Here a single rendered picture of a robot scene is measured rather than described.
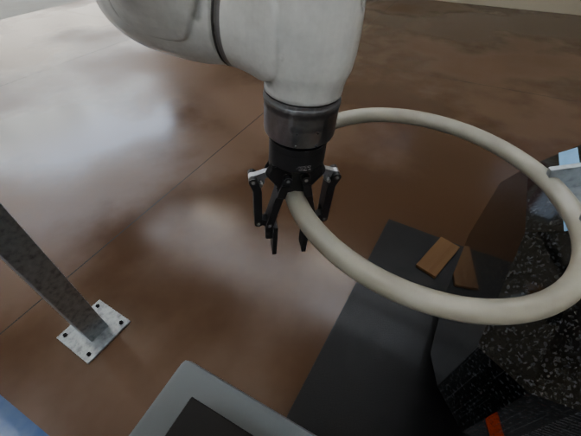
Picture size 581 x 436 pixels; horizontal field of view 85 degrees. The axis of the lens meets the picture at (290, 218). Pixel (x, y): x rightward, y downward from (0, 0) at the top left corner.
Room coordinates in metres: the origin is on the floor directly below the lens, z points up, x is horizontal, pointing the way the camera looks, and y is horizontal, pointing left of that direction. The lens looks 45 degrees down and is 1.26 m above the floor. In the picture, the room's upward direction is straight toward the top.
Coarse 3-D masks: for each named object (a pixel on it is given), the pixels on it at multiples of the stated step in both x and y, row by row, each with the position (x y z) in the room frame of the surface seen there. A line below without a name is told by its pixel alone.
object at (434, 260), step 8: (440, 240) 1.05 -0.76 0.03; (448, 240) 1.05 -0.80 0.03; (432, 248) 1.00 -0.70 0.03; (440, 248) 1.00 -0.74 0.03; (448, 248) 1.00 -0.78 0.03; (456, 248) 1.00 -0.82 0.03; (424, 256) 0.95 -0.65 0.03; (432, 256) 0.95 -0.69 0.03; (440, 256) 0.95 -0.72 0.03; (448, 256) 0.95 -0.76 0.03; (416, 264) 0.90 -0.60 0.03; (424, 264) 0.90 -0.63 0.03; (432, 264) 0.90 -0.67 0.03; (440, 264) 0.90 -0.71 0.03; (432, 272) 0.85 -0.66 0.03
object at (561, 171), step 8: (552, 168) 0.44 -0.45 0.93; (560, 168) 0.44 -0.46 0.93; (568, 168) 0.44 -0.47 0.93; (576, 168) 0.43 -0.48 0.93; (552, 176) 0.44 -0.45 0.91; (560, 176) 0.44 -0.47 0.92; (568, 176) 0.43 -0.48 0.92; (576, 176) 0.43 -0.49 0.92; (568, 184) 0.43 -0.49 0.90; (576, 184) 0.43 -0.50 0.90; (576, 192) 0.42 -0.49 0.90
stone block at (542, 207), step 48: (528, 192) 0.59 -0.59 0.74; (480, 240) 0.70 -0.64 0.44; (528, 240) 0.45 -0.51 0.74; (480, 288) 0.47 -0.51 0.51; (528, 288) 0.36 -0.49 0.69; (480, 336) 0.32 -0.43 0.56; (528, 336) 0.28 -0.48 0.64; (576, 336) 0.26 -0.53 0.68; (480, 384) 0.24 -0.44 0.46; (528, 384) 0.20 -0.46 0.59; (576, 384) 0.19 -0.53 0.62; (480, 432) 0.18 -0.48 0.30; (528, 432) 0.16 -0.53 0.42; (576, 432) 0.14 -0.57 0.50
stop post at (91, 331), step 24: (0, 216) 0.59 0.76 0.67; (0, 240) 0.56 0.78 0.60; (24, 240) 0.59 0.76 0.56; (24, 264) 0.56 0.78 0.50; (48, 264) 0.60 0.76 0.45; (48, 288) 0.56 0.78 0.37; (72, 288) 0.60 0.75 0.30; (72, 312) 0.56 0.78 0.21; (96, 312) 0.60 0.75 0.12; (72, 336) 0.56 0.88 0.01; (96, 336) 0.56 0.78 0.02
